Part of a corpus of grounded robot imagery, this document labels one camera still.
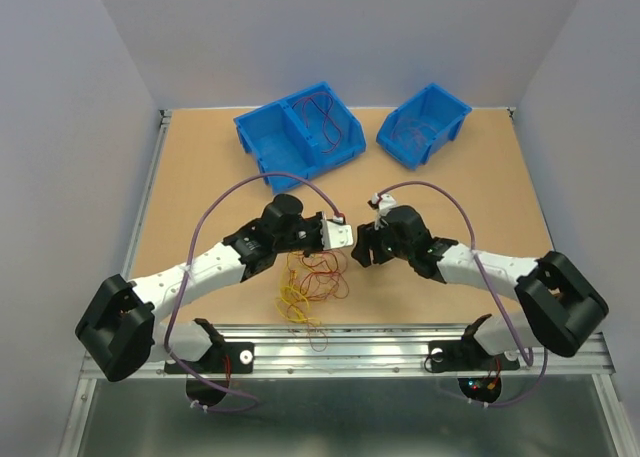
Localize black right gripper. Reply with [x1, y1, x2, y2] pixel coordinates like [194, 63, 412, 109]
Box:
[349, 218, 413, 267]

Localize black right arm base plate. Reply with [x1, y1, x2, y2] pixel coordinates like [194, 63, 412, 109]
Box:
[423, 339, 520, 373]

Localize dark red wire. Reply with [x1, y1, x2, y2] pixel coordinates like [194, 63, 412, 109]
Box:
[292, 92, 346, 154]

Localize red thin wire bundle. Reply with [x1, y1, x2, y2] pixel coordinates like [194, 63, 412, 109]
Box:
[284, 249, 351, 352]

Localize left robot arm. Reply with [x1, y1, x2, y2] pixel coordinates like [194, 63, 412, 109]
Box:
[75, 194, 329, 382]

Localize blue bin middle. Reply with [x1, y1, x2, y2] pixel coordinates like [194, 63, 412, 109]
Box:
[282, 82, 366, 172]

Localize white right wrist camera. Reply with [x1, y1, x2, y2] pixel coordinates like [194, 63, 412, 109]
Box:
[368, 193, 397, 230]

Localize blue bin right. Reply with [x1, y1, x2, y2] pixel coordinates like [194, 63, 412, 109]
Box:
[376, 83, 472, 170]

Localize aluminium front rail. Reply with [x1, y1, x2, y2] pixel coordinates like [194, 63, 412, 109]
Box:
[79, 326, 616, 378]

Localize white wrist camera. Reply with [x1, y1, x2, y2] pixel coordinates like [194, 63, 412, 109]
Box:
[321, 216, 354, 251]
[368, 193, 397, 230]

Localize metal sheet front panel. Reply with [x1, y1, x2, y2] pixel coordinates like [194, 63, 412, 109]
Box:
[63, 375, 621, 456]

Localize aluminium rail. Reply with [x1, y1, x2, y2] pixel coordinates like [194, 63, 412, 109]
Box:
[79, 326, 616, 378]
[121, 110, 173, 310]

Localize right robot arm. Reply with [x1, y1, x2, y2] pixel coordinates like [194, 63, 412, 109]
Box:
[351, 205, 609, 367]

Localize yellow thin wire bundle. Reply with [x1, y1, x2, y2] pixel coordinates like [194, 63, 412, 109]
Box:
[274, 256, 326, 331]

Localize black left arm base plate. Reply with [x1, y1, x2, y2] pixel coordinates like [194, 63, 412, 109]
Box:
[177, 341, 255, 375]

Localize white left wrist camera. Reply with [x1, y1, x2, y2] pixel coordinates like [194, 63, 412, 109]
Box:
[321, 216, 354, 251]

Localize aluminium left side rail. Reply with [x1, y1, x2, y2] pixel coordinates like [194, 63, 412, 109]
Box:
[121, 110, 173, 310]

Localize blue bin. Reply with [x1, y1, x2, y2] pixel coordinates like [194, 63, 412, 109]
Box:
[282, 82, 366, 172]
[376, 83, 472, 170]

